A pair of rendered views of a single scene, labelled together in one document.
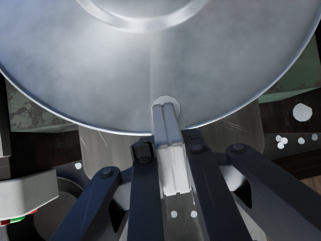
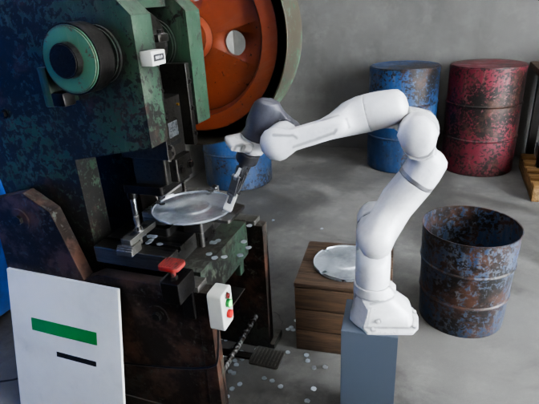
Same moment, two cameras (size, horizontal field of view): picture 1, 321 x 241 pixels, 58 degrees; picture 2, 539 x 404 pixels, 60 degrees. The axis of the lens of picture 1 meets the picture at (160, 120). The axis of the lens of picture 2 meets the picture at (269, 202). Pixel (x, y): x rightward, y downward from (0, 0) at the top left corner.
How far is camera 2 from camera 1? 1.55 m
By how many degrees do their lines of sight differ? 66
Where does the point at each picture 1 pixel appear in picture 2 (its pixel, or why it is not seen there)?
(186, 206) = (305, 391)
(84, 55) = (204, 216)
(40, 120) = (203, 266)
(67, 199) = not seen: outside the picture
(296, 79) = (240, 224)
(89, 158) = (224, 220)
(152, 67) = (216, 210)
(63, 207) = not seen: outside the picture
